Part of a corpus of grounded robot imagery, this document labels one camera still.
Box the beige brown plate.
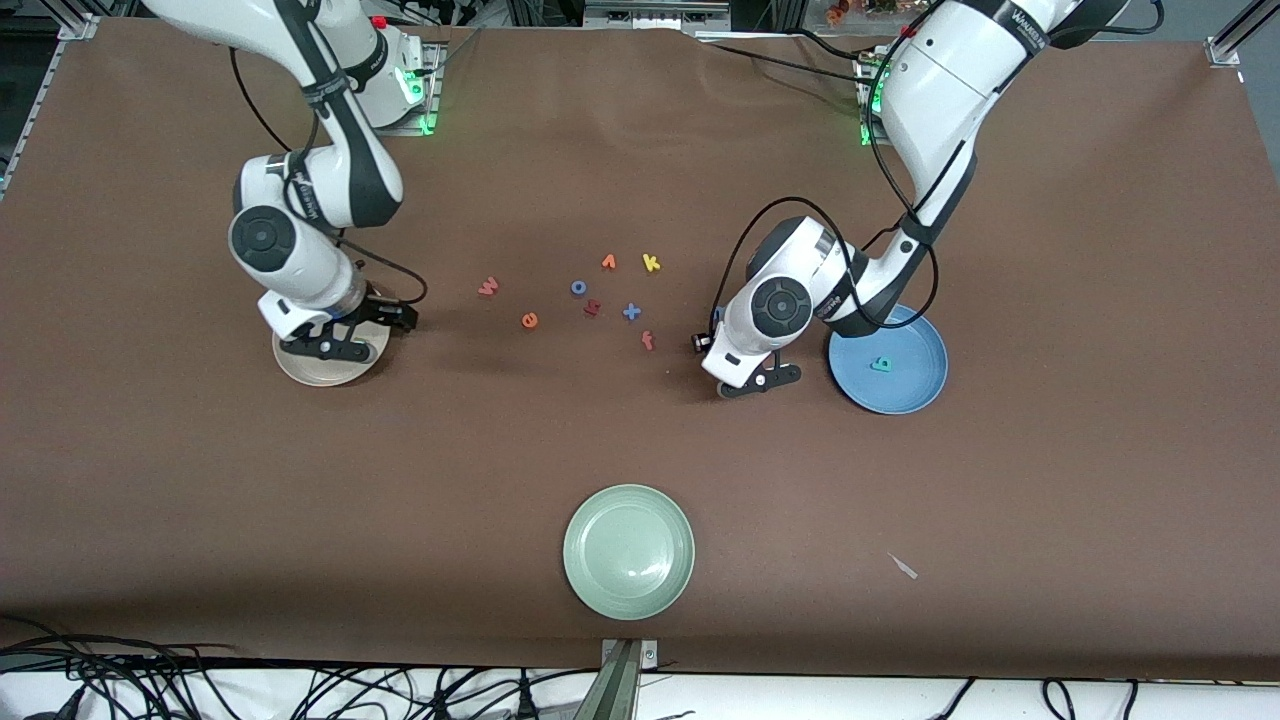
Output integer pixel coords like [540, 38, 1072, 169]
[273, 320, 391, 388]

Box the brown paper table cover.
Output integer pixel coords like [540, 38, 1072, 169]
[0, 15, 1280, 681]

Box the blue plate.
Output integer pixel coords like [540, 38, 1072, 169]
[828, 305, 949, 415]

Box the pale green plate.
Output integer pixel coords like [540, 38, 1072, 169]
[563, 484, 696, 621]

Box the aluminium corner profile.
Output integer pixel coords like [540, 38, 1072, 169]
[1205, 0, 1280, 69]
[0, 12, 101, 196]

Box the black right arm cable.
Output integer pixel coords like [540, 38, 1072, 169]
[230, 45, 431, 306]

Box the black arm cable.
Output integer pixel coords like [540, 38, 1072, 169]
[712, 40, 941, 331]
[230, 45, 431, 306]

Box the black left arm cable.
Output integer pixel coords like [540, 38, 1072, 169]
[712, 40, 941, 331]

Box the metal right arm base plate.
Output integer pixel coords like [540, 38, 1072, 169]
[370, 40, 442, 137]

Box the black cable on table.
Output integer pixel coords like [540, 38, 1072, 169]
[695, 30, 879, 86]

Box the grey metal frame bar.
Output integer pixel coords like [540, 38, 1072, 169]
[585, 0, 731, 31]

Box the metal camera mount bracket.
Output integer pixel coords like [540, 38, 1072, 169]
[600, 638, 659, 720]

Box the black floor cable tangle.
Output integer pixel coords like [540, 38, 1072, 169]
[0, 615, 591, 720]

